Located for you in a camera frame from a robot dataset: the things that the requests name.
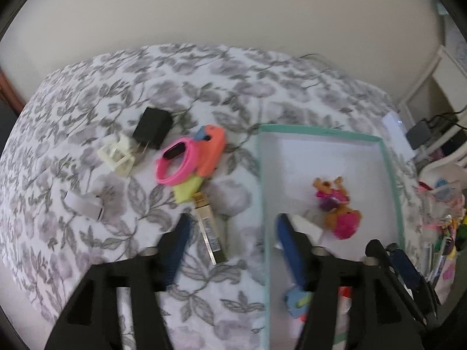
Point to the cream hair claw clip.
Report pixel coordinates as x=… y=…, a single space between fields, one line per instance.
x=118 y=155

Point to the white shelf unit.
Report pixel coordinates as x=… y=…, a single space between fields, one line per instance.
x=434 y=76

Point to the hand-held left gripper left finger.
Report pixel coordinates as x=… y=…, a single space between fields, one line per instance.
x=178 y=248

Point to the pink toy figure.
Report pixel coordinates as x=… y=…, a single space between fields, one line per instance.
x=337 y=207

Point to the white wrist band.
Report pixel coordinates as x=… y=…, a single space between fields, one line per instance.
x=85 y=206

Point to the teal rimmed white tray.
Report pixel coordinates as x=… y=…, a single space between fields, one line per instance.
x=328 y=160

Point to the dark grey charger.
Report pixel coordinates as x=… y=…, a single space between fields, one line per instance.
x=419 y=135

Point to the gold patterned box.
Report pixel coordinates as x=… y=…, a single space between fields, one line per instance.
x=209 y=226

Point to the pink smart band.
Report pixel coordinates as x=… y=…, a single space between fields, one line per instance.
x=175 y=151

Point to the brown wooden board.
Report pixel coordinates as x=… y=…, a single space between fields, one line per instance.
x=5 y=87

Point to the floral blanket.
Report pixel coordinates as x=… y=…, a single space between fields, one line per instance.
x=91 y=91

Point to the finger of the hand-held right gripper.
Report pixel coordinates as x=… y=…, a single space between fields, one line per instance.
x=379 y=255
x=405 y=266

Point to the black wall charger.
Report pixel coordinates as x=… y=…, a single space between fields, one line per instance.
x=151 y=131

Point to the teal cloth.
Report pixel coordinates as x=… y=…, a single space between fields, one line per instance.
x=439 y=7

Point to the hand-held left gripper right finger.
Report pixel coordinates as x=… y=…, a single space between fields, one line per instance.
x=292 y=251

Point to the pile of colourful toys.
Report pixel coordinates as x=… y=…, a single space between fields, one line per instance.
x=445 y=233

